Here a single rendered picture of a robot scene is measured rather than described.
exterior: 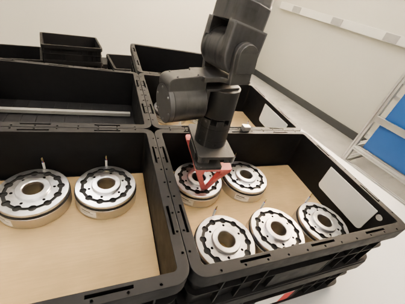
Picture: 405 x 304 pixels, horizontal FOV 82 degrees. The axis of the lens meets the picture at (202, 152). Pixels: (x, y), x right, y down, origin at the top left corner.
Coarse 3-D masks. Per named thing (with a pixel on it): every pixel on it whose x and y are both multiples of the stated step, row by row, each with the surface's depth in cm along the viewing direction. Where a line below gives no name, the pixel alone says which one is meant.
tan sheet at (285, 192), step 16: (272, 176) 59; (288, 176) 61; (224, 192) 51; (272, 192) 55; (288, 192) 56; (304, 192) 57; (192, 208) 46; (208, 208) 47; (224, 208) 48; (240, 208) 48; (256, 208) 49; (288, 208) 52; (192, 224) 43
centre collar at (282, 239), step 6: (270, 222) 42; (276, 222) 43; (282, 222) 43; (270, 228) 41; (288, 228) 42; (270, 234) 40; (276, 234) 41; (288, 234) 41; (276, 240) 40; (282, 240) 40; (288, 240) 41
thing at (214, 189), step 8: (184, 168) 50; (192, 168) 50; (176, 176) 47; (184, 176) 48; (184, 184) 46; (216, 184) 48; (184, 192) 45; (192, 192) 45; (200, 192) 45; (208, 192) 46; (216, 192) 46
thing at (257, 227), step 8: (264, 208) 46; (272, 208) 46; (256, 216) 43; (264, 216) 44; (272, 216) 45; (280, 216) 45; (288, 216) 45; (256, 224) 42; (264, 224) 42; (288, 224) 44; (296, 224) 44; (256, 232) 41; (264, 232) 41; (296, 232) 43; (256, 240) 40; (264, 240) 40; (272, 240) 40; (296, 240) 42; (304, 240) 42; (264, 248) 39; (272, 248) 39; (280, 248) 39
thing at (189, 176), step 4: (192, 172) 48; (188, 176) 47; (204, 176) 49; (208, 176) 49; (188, 180) 47; (192, 180) 46; (204, 180) 47; (208, 180) 48; (192, 184) 46; (196, 184) 46
